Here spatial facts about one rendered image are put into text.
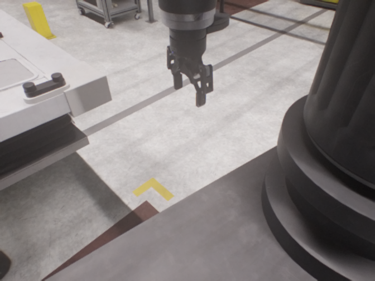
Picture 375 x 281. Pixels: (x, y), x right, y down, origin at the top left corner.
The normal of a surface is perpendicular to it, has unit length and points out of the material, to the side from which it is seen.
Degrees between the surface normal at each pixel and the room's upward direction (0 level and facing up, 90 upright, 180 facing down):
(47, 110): 90
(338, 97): 90
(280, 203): 23
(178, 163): 0
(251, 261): 0
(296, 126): 0
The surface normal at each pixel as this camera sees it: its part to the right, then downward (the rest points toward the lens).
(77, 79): -0.02, -0.74
